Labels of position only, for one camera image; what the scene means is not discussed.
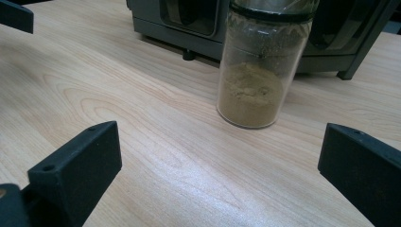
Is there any grey metal rack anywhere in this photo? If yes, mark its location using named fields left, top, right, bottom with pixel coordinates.
left=126, top=0, right=401, bottom=80

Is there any glass jar of brown powder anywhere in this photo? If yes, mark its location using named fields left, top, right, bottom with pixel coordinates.
left=216, top=0, right=321, bottom=130

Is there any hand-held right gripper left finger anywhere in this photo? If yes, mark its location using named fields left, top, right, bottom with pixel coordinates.
left=27, top=120, right=123, bottom=227

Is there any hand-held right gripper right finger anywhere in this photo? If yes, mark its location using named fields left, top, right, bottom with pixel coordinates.
left=317, top=122, right=401, bottom=227

